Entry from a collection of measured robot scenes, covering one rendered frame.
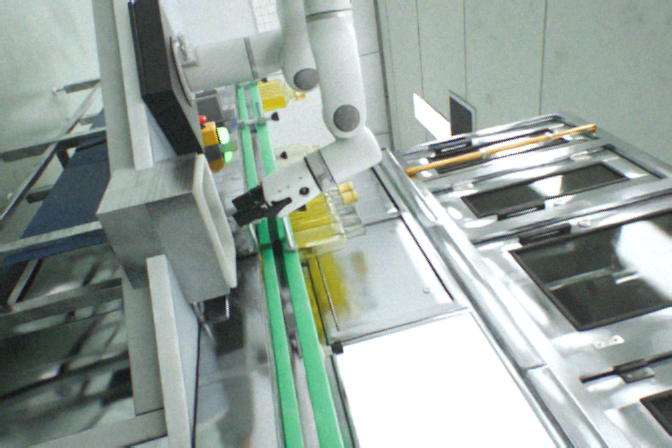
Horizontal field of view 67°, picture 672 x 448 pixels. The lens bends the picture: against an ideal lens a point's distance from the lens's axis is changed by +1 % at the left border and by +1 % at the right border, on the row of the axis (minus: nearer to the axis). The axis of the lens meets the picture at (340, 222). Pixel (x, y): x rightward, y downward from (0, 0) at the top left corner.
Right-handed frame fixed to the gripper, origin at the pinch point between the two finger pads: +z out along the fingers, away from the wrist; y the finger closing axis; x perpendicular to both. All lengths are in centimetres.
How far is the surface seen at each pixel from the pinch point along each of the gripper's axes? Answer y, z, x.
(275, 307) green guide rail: -9.5, 3.5, -17.6
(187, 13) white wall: 606, 68, -34
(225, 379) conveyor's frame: -26.3, 12.3, -13.1
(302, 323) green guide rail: -16.0, -0.9, -18.7
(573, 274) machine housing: -1, -60, -57
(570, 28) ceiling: 179, -168, -84
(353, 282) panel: 12.2, -9.9, -39.1
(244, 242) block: 7.5, 5.9, -11.1
